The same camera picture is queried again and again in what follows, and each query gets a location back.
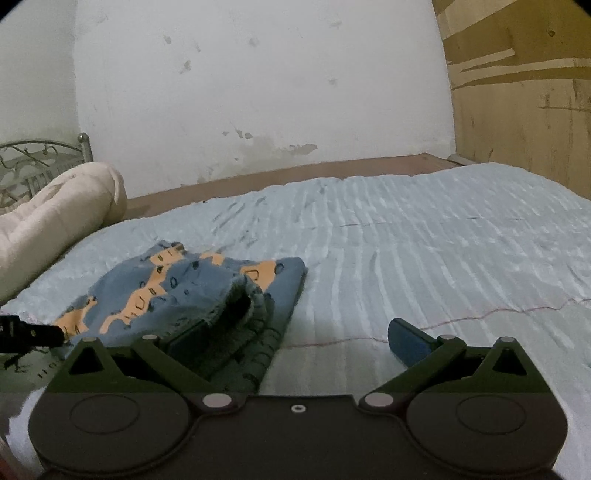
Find brown mattress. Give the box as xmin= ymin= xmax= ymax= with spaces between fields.
xmin=124 ymin=152 xmax=455 ymax=220

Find pale cloth with dark print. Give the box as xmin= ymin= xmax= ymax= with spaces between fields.
xmin=0 ymin=344 xmax=75 ymax=395

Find metal bed headboard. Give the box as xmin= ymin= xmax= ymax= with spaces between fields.
xmin=0 ymin=132 xmax=93 ymax=215

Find pink thread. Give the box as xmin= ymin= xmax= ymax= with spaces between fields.
xmin=281 ymin=298 xmax=591 ymax=349

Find blue pants with orange cars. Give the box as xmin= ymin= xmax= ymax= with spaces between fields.
xmin=51 ymin=240 xmax=308 ymax=393

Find cream rolled pillow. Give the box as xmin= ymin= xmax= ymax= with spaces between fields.
xmin=0 ymin=161 xmax=129 ymax=303

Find light blue ribbed blanket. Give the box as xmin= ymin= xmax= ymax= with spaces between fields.
xmin=0 ymin=161 xmax=591 ymax=398

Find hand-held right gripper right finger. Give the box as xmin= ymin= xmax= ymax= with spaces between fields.
xmin=360 ymin=318 xmax=552 ymax=409

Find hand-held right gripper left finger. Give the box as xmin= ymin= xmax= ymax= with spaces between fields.
xmin=46 ymin=322 xmax=245 ymax=409

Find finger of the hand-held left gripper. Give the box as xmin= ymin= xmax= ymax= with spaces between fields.
xmin=0 ymin=315 xmax=64 ymax=354

